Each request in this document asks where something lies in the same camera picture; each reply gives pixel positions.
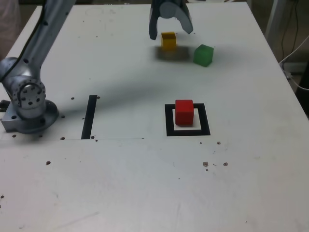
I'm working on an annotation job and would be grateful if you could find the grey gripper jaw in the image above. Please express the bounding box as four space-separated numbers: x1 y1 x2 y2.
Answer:
159 0 194 35

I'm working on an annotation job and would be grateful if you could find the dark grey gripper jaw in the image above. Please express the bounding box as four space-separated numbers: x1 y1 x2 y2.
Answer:
148 0 161 41

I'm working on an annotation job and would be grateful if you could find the yellow cube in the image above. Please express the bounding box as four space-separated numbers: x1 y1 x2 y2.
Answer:
161 31 177 52

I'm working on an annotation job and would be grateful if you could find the green cube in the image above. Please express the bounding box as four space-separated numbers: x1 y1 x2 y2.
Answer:
193 44 214 68

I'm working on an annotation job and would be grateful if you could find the red cube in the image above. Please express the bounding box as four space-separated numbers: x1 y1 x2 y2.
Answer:
174 99 195 127

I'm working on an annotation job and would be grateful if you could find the black tape square outline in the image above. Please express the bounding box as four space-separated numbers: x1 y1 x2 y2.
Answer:
165 103 211 137

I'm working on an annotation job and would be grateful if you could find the black tape strip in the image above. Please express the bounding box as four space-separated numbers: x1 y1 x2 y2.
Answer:
81 95 98 140

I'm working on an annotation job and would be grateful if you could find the white frame leg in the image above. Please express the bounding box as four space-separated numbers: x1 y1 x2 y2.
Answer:
264 0 298 43

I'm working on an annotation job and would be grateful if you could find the black hanging cable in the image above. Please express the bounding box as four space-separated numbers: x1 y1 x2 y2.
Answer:
281 0 300 62

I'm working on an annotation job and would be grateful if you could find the white cable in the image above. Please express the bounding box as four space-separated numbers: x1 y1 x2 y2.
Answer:
279 35 309 90

